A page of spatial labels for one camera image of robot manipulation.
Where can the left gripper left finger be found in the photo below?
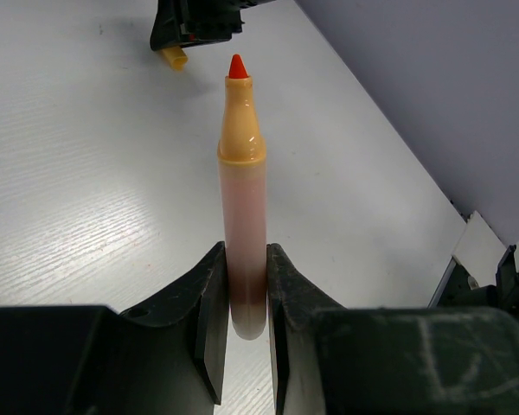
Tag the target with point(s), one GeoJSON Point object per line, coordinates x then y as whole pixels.
{"type": "Point", "coordinates": [164, 355]}

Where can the orange-yellow cap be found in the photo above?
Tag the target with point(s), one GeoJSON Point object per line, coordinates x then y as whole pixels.
{"type": "Point", "coordinates": [175, 57]}

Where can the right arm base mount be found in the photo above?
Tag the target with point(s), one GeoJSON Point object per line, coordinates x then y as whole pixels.
{"type": "Point", "coordinates": [473, 263]}

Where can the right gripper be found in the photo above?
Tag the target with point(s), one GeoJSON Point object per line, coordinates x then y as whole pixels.
{"type": "Point", "coordinates": [180, 22]}

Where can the orange pencil-shaped highlighter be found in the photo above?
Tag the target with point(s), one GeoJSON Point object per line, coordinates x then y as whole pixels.
{"type": "Point", "coordinates": [241, 154]}

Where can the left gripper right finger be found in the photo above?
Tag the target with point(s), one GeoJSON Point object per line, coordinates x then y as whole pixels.
{"type": "Point", "coordinates": [327, 359]}

